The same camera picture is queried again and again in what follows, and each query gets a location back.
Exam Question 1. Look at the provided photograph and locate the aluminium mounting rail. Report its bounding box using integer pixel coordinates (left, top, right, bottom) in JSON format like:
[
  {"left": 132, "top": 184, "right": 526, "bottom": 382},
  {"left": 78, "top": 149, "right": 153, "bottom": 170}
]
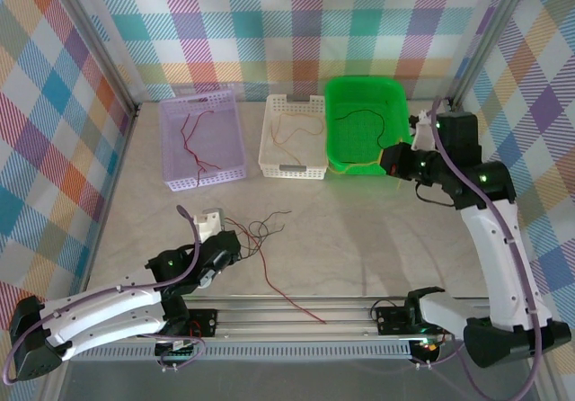
[{"left": 49, "top": 296, "right": 547, "bottom": 343}]

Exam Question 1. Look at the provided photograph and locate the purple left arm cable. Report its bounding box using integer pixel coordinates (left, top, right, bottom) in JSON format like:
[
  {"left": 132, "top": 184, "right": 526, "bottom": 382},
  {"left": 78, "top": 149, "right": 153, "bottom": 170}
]
[{"left": 2, "top": 205, "right": 208, "bottom": 384}]

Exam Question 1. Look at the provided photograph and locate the aluminium table side rail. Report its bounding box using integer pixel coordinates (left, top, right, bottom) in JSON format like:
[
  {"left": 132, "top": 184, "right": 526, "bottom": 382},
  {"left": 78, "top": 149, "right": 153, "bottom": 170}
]
[{"left": 84, "top": 106, "right": 140, "bottom": 285}]

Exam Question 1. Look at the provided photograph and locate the aluminium frame post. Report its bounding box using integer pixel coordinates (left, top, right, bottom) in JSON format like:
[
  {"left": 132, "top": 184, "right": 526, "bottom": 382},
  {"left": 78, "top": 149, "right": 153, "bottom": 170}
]
[
  {"left": 447, "top": 0, "right": 538, "bottom": 108},
  {"left": 52, "top": 0, "right": 140, "bottom": 117}
]

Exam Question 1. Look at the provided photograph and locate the green terminal control board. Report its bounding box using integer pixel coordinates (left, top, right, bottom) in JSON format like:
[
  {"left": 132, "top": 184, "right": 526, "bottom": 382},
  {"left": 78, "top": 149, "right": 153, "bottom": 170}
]
[{"left": 154, "top": 336, "right": 202, "bottom": 362}]

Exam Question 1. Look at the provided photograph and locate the green plastic basket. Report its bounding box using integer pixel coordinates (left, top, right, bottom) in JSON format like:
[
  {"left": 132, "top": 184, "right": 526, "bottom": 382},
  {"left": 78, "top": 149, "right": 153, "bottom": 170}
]
[{"left": 323, "top": 76, "right": 417, "bottom": 177}]

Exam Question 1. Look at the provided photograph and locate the small control board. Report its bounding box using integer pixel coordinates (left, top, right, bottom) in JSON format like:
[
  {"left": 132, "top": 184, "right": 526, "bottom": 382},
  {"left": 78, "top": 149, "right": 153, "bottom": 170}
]
[{"left": 411, "top": 336, "right": 446, "bottom": 358}]

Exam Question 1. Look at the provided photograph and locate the grey slotted cable duct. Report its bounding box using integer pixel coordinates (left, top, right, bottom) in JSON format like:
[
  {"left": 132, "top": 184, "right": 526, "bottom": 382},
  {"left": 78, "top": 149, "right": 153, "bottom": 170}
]
[{"left": 66, "top": 345, "right": 414, "bottom": 361}]

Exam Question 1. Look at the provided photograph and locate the purple plastic basket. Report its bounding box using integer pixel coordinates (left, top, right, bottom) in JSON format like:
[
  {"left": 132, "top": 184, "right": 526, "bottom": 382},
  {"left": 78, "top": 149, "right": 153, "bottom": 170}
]
[{"left": 159, "top": 89, "right": 250, "bottom": 194}]

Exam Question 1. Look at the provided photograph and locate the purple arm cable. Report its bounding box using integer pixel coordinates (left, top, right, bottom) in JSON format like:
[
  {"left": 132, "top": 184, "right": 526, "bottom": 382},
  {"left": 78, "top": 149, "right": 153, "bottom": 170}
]
[
  {"left": 2, "top": 205, "right": 208, "bottom": 384},
  {"left": 412, "top": 97, "right": 547, "bottom": 401}
]

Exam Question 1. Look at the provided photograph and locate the white plastic basket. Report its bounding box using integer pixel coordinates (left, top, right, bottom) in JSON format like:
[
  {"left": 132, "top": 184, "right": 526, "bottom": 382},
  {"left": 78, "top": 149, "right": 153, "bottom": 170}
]
[{"left": 257, "top": 94, "right": 329, "bottom": 181}]

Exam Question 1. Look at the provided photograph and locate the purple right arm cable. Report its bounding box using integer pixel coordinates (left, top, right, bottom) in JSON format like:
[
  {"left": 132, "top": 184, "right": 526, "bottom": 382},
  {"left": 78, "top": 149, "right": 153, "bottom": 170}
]
[{"left": 412, "top": 97, "right": 547, "bottom": 401}]

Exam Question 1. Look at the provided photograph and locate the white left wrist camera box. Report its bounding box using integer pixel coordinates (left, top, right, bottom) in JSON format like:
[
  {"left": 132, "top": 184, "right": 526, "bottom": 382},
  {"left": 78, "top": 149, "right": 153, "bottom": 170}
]
[{"left": 191, "top": 208, "right": 225, "bottom": 243}]

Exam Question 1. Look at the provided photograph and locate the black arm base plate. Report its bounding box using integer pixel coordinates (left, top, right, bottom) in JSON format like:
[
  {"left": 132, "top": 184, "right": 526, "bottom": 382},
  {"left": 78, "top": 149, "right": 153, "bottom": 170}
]
[
  {"left": 165, "top": 307, "right": 220, "bottom": 339},
  {"left": 375, "top": 305, "right": 459, "bottom": 335}
]

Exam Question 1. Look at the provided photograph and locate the thin red wire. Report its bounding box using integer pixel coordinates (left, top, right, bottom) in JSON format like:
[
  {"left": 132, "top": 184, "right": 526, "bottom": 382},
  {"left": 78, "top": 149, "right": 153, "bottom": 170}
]
[
  {"left": 179, "top": 111, "right": 216, "bottom": 168},
  {"left": 223, "top": 216, "right": 328, "bottom": 325},
  {"left": 195, "top": 157, "right": 223, "bottom": 190}
]

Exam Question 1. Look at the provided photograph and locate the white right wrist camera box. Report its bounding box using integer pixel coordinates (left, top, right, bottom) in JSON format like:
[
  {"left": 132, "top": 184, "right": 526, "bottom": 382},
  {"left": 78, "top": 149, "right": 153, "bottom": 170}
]
[{"left": 411, "top": 109, "right": 435, "bottom": 151}]

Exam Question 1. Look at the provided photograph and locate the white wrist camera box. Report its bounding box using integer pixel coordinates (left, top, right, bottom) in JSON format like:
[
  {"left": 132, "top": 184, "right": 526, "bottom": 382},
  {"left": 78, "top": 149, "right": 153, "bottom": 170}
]
[
  {"left": 411, "top": 109, "right": 435, "bottom": 151},
  {"left": 191, "top": 208, "right": 225, "bottom": 243}
]

